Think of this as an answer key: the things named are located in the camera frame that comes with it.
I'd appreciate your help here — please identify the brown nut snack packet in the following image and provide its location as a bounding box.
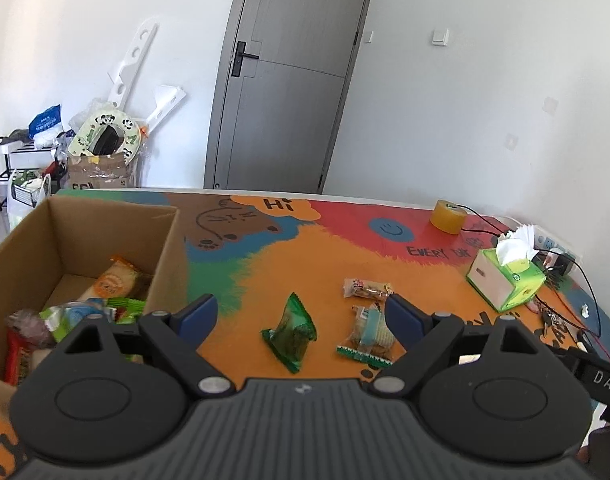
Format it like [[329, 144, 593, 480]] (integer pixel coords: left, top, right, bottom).
[[342, 277, 394, 302]]

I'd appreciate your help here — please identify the green-edged clear cracker packet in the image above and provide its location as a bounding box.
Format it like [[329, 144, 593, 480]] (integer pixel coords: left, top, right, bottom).
[[336, 302, 397, 367]]

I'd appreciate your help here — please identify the grey door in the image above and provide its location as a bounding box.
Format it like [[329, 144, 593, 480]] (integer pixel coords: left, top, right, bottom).
[[203, 0, 380, 195]]

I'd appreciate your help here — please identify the clear plastic bag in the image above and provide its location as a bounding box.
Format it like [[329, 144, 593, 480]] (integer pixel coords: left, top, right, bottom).
[[70, 99, 110, 128]]

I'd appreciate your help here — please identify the orange round-print cracker packet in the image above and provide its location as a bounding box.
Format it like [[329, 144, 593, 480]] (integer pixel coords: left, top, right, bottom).
[[87, 255, 153, 306]]

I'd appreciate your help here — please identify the white power strip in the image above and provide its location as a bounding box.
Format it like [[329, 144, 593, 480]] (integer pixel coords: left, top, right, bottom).
[[532, 235, 583, 266]]

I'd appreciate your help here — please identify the taped brown cardboard box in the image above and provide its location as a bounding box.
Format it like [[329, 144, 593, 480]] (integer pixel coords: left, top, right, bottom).
[[67, 152, 138, 192]]

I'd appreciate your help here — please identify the white plastic bag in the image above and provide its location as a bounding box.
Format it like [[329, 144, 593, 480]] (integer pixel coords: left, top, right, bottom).
[[6, 169, 52, 233]]

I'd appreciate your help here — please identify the long white board with holes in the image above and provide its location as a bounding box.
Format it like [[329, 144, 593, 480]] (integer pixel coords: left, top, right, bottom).
[[107, 17, 161, 108]]

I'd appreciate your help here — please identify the purple clear snack packet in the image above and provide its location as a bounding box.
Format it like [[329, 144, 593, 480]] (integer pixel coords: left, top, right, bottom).
[[6, 309, 53, 346]]

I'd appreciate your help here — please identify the black door handle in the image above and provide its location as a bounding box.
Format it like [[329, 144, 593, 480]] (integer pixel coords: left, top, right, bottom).
[[231, 41, 261, 78]]

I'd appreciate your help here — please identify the bunch of keys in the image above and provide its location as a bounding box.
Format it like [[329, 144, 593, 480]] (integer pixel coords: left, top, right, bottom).
[[532, 300, 561, 336]]

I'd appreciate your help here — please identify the panda print toilet seat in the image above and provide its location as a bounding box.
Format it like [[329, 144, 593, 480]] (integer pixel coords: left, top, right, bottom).
[[69, 111, 142, 160]]

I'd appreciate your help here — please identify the green white tissue box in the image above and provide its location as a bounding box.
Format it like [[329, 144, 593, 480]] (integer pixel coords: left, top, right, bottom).
[[466, 225, 547, 313]]

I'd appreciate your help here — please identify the blue plastic bag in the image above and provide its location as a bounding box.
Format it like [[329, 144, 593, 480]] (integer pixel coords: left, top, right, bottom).
[[29, 104, 63, 133]]

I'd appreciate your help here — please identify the black power adapter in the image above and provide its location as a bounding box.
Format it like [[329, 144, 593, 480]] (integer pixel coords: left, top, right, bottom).
[[532, 250, 576, 276]]

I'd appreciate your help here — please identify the black shoe rack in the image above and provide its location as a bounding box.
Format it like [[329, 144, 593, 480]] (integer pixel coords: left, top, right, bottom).
[[0, 135, 68, 206]]

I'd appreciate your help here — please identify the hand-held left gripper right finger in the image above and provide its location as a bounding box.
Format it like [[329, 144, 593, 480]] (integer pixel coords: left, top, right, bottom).
[[369, 293, 552, 398]]

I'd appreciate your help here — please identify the short white bracket board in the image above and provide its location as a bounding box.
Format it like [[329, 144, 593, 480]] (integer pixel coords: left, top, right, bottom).
[[145, 85, 187, 133]]

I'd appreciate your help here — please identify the red cable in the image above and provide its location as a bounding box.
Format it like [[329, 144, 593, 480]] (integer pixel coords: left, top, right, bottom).
[[580, 332, 610, 363]]

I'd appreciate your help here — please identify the green white snack packet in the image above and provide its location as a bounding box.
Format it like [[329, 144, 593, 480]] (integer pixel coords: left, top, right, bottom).
[[39, 300, 110, 343]]

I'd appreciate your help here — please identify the red snack packet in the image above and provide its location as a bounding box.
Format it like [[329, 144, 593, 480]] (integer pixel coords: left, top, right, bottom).
[[5, 332, 36, 386]]

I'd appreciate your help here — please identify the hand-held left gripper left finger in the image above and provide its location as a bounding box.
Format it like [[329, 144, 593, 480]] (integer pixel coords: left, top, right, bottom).
[[51, 293, 236, 398]]

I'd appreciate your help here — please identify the yellow tape roll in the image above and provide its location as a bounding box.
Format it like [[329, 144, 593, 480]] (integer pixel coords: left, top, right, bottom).
[[431, 199, 467, 234]]

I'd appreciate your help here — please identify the small bright green packet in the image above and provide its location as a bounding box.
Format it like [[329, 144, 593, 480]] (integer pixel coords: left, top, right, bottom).
[[107, 297, 148, 326]]

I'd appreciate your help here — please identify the colourful printed table mat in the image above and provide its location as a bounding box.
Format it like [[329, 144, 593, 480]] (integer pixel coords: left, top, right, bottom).
[[0, 187, 610, 480]]

